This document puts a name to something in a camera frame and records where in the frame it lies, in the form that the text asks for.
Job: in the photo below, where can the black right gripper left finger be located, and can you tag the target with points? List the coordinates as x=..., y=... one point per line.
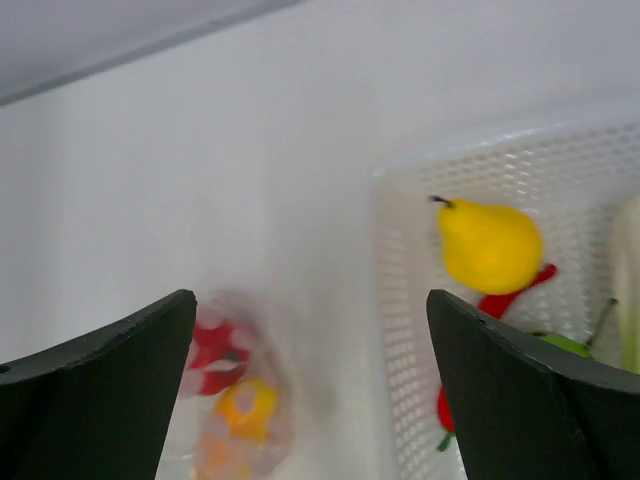
x=97, y=406

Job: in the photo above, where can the orange toy pepper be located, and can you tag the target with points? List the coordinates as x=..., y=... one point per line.
x=220, y=458

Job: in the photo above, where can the white plastic basket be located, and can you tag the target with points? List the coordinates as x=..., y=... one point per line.
x=570, y=178

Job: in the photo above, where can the yellow toy pear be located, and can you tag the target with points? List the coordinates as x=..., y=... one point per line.
x=492, y=249

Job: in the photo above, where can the green toy pepper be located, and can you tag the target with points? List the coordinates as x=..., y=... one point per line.
x=582, y=349

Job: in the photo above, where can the yellow toy pepper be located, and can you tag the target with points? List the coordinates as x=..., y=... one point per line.
x=247, y=408

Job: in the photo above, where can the pale green toy celery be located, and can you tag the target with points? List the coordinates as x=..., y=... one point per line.
x=625, y=280

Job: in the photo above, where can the red toy chili pepper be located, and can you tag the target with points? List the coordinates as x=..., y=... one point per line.
x=495, y=306

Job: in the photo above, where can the clear polka dot zip bag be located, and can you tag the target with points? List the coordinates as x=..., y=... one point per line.
x=193, y=415

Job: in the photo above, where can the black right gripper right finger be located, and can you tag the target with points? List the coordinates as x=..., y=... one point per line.
x=525, y=409

